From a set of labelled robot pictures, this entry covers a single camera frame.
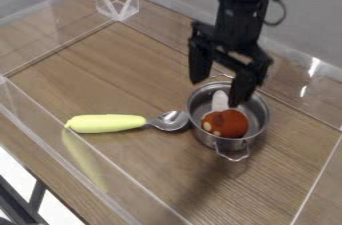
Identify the clear acrylic corner bracket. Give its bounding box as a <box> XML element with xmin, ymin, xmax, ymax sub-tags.
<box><xmin>94</xmin><ymin>0</ymin><xmax>140</xmax><ymax>22</ymax></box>

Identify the spoon with yellow handle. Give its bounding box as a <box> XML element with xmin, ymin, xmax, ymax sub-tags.
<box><xmin>64</xmin><ymin>111</ymin><xmax>188</xmax><ymax>134</ymax></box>

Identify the red toy mushroom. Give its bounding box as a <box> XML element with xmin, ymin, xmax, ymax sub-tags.
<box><xmin>200</xmin><ymin>89</ymin><xmax>251</xmax><ymax>139</ymax></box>

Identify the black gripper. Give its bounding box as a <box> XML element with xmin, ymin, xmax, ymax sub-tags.
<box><xmin>188</xmin><ymin>0</ymin><xmax>272</xmax><ymax>107</ymax></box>

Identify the small steel pot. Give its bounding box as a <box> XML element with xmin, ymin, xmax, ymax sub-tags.
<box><xmin>185</xmin><ymin>74</ymin><xmax>269</xmax><ymax>162</ymax></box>

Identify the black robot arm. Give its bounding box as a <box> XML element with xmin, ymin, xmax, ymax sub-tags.
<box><xmin>188</xmin><ymin>0</ymin><xmax>277</xmax><ymax>107</ymax></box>

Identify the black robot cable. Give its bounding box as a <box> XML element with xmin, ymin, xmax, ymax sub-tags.
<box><xmin>263</xmin><ymin>0</ymin><xmax>288</xmax><ymax>27</ymax></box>

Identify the clear acrylic enclosure wall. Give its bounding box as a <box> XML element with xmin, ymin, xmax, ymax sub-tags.
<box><xmin>0</xmin><ymin>0</ymin><xmax>342</xmax><ymax>225</ymax></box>

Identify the black metal table leg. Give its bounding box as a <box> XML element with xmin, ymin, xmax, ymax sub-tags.
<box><xmin>0</xmin><ymin>175</ymin><xmax>49</xmax><ymax>225</ymax></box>

